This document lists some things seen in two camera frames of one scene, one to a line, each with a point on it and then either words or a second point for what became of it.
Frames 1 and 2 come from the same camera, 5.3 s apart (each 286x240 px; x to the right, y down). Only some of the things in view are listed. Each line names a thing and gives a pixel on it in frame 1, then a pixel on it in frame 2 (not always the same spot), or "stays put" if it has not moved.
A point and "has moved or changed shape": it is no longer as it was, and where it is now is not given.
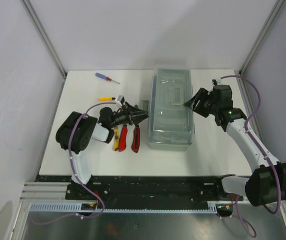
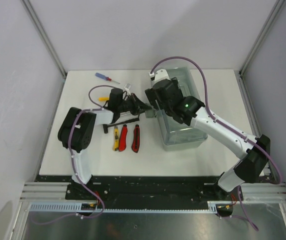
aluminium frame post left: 45,40 stays put
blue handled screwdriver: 100,75 stays put
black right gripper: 191,104 → 151,94
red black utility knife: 136,139 stays put
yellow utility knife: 116,144 stays put
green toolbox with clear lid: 171,125 has moved or changed shape
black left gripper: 134,111 → 136,101
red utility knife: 122,143 stays put
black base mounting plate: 158,187 stays put
